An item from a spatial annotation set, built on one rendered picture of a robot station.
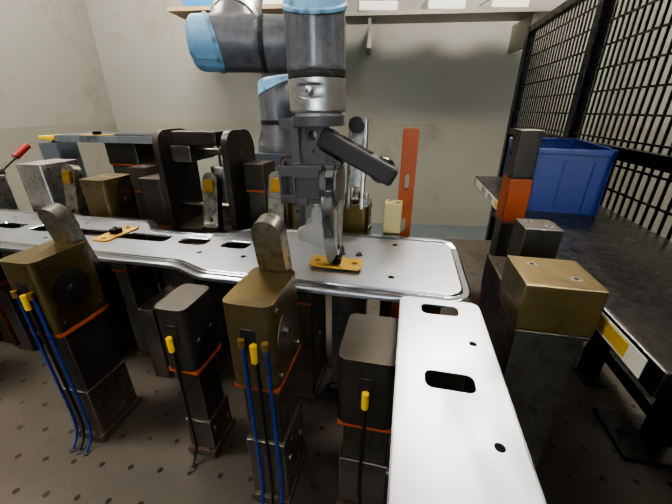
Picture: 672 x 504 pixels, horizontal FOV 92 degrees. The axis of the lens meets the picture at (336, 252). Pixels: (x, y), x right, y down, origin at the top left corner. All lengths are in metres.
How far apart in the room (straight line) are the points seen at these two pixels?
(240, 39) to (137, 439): 0.67
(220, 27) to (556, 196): 0.69
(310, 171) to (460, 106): 3.40
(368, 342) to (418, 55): 3.48
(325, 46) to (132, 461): 0.69
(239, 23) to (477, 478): 0.57
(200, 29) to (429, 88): 3.28
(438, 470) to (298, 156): 0.38
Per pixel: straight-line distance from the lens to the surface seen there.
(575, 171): 0.83
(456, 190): 3.89
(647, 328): 0.46
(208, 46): 0.57
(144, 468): 0.70
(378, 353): 0.39
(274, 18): 0.57
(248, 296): 0.37
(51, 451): 0.81
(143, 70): 4.39
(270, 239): 0.39
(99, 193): 0.96
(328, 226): 0.45
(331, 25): 0.45
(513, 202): 0.69
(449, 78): 3.77
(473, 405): 0.33
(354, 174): 0.68
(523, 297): 0.41
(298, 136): 0.47
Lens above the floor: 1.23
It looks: 24 degrees down
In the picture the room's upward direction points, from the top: straight up
